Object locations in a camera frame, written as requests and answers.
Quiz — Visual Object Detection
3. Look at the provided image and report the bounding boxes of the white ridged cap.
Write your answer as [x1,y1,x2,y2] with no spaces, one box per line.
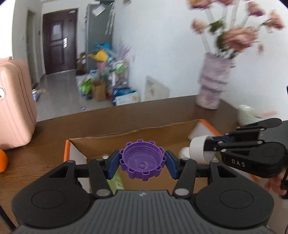
[179,147,190,159]

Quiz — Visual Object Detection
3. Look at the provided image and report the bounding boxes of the white tape roll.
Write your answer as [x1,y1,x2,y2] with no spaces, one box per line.
[189,136,215,164]

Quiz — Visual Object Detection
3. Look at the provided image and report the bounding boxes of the green spray bottle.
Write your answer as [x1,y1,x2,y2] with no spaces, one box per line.
[107,170,125,194]

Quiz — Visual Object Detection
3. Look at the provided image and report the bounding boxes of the purple gear-shaped cap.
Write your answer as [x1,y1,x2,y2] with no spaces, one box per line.
[120,139,167,181]

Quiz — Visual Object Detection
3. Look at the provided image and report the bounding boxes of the person's hand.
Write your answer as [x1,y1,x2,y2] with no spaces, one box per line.
[265,170,287,195]

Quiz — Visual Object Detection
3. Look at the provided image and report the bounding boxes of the pale green bowl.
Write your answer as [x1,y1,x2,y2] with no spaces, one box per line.
[238,105,261,126]

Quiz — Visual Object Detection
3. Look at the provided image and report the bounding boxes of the red cardboard box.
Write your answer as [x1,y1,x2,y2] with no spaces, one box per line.
[64,120,220,194]

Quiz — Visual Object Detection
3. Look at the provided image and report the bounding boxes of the pink textured vase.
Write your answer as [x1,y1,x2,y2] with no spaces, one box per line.
[196,53,232,110]

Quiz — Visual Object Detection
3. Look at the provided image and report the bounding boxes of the white blue package on floor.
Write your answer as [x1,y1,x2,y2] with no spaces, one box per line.
[112,87,139,106]

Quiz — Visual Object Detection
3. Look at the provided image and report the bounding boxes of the brown cardboard box on floor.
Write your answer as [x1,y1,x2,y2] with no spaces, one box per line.
[92,80,106,102]

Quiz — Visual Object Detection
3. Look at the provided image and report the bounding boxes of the orange fruit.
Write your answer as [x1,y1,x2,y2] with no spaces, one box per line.
[0,150,8,173]

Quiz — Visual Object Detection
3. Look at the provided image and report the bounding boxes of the pink suitcase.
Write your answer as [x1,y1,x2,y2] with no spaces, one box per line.
[0,57,37,150]

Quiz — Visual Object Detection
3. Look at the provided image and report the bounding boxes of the dried pink roses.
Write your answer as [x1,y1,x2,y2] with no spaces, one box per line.
[187,1,285,60]

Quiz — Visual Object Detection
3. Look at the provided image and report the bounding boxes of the yellow watering can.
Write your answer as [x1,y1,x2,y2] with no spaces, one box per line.
[88,49,109,62]

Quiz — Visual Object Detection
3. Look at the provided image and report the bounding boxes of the dark brown door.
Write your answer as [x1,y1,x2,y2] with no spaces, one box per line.
[42,9,78,75]

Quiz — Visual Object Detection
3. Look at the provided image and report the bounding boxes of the grey refrigerator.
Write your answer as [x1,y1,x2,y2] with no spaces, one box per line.
[85,2,116,72]

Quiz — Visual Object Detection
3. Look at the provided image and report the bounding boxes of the white panel against wall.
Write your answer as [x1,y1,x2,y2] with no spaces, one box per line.
[144,76,170,101]

